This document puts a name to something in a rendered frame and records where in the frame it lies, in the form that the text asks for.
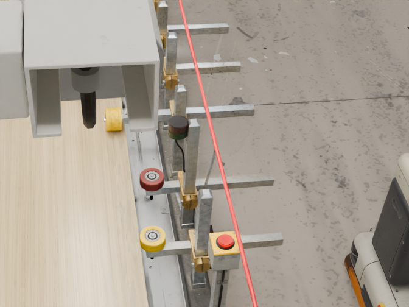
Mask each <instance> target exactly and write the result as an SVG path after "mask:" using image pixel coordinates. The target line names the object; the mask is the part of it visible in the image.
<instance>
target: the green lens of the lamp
mask: <svg viewBox="0 0 409 307"><path fill-rule="evenodd" d="M168 136H169V137H170V138H172V139H174V140H182V139H185V137H187V131H186V132H185V133H183V134H179V135H177V134H174V133H172V132H170V131H169V129H168Z"/></svg>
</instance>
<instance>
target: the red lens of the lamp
mask: <svg viewBox="0 0 409 307"><path fill-rule="evenodd" d="M172 117H173V116H172ZM172 117H171V118H172ZM183 117H184V116H183ZM184 118H185V117H184ZM169 120H170V118H169ZM169 120H168V129H169V131H170V132H172V133H174V134H182V133H184V132H186V131H187V128H188V120H187V119H186V120H187V124H186V126H184V127H183V128H179V129H178V128H175V127H172V126H171V125H170V124H169Z"/></svg>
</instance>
